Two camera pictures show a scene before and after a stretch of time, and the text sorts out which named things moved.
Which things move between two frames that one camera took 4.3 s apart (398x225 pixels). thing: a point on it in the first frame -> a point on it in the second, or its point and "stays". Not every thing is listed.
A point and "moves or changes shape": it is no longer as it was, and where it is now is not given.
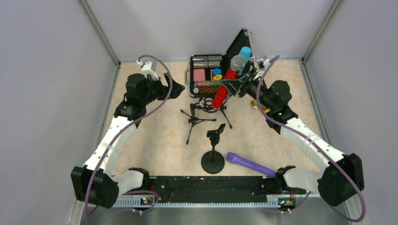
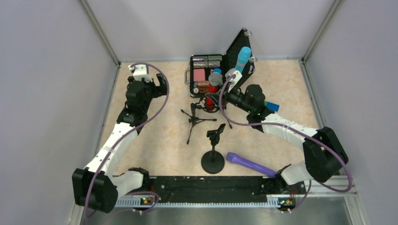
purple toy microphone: (233, 157) stays
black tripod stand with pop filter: (204, 103) stays
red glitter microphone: (237, 62) moves or changes shape
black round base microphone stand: (213, 161) stays
